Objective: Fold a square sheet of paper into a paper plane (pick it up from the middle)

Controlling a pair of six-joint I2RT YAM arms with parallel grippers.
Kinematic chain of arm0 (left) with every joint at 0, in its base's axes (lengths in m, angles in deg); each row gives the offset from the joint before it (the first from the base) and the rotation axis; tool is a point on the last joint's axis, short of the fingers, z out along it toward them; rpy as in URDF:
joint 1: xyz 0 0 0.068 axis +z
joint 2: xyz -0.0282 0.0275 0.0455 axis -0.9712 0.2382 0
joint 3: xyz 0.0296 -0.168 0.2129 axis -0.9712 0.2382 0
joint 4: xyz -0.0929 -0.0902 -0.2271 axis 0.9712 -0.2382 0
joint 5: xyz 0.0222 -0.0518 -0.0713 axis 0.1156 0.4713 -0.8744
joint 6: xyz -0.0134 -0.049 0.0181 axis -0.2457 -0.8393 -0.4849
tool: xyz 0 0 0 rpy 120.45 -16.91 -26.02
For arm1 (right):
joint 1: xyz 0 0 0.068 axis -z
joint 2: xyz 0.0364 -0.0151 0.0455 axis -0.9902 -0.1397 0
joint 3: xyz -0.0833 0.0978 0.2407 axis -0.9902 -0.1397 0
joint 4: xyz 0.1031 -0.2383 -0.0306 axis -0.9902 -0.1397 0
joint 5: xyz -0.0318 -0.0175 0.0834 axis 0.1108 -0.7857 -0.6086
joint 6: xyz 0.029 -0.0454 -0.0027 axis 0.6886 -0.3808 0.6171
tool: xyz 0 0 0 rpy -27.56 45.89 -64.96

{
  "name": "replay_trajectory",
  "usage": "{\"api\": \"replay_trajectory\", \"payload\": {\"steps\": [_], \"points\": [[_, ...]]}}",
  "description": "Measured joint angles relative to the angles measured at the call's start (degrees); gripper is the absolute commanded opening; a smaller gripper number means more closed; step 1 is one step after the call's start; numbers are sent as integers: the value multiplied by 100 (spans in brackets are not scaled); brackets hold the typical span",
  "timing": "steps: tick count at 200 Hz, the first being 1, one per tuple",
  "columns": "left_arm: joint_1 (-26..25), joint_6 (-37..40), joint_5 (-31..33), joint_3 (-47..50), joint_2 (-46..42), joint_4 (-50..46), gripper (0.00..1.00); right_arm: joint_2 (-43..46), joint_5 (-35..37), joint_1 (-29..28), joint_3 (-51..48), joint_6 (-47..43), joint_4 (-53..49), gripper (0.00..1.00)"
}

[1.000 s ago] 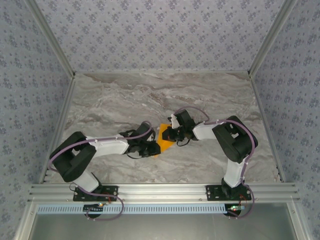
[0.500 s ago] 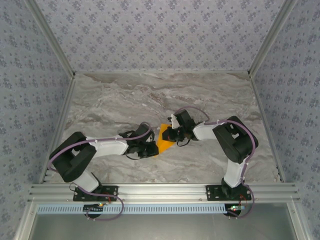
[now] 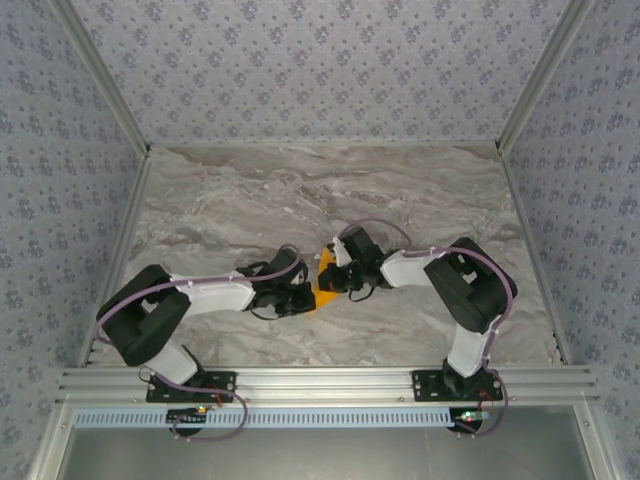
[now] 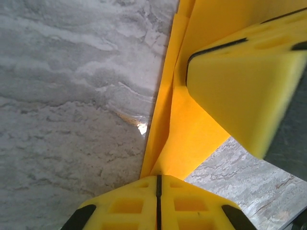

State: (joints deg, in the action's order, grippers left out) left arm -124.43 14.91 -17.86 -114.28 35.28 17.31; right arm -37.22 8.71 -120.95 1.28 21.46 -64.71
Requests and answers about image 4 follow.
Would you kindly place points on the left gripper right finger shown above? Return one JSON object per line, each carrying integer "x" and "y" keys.
{"x": 189, "y": 208}

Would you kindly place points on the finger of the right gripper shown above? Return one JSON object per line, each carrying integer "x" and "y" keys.
{"x": 268, "y": 30}
{"x": 239, "y": 95}

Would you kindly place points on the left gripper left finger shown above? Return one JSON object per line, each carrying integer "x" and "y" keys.
{"x": 129, "y": 208}

